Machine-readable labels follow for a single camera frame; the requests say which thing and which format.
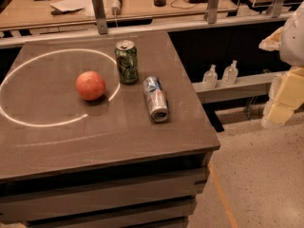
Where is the dark drawer cabinet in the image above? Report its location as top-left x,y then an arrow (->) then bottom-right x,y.
0,152 -> 212,228

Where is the clear sanitizer bottle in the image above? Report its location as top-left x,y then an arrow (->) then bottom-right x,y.
202,65 -> 218,89
222,60 -> 238,85

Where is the grey metal bracket right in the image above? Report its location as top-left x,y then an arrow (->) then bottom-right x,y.
266,0 -> 284,18

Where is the white cylindrical tool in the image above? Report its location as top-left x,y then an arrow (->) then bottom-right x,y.
111,0 -> 123,15

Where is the grey metal bracket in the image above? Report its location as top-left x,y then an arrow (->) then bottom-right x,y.
266,0 -> 284,18
203,0 -> 229,25
91,0 -> 108,34

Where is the grey metal shelf beam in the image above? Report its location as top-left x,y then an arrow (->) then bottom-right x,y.
193,71 -> 284,104

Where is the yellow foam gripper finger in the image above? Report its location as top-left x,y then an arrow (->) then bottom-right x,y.
261,67 -> 304,126
258,28 -> 283,51

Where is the right clear sanitizer bottle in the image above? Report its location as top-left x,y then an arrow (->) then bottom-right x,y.
222,60 -> 238,85

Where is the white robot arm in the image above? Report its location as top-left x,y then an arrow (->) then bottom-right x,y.
258,2 -> 304,128

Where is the blue silver can lying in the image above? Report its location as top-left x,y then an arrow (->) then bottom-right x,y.
143,76 -> 170,123

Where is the grey metal bracket left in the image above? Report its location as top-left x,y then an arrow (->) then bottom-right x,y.
91,0 -> 108,34

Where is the white paper sheet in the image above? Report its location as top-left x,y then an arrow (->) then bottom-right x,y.
50,0 -> 92,11

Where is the green soda can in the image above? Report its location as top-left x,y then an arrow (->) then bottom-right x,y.
115,40 -> 139,84

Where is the left clear sanitizer bottle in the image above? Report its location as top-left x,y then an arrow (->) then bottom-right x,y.
202,65 -> 218,89

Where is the grey metal bracket middle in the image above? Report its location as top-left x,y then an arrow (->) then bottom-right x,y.
203,0 -> 229,25

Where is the orange red apple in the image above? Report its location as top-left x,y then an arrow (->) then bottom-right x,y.
76,71 -> 105,101

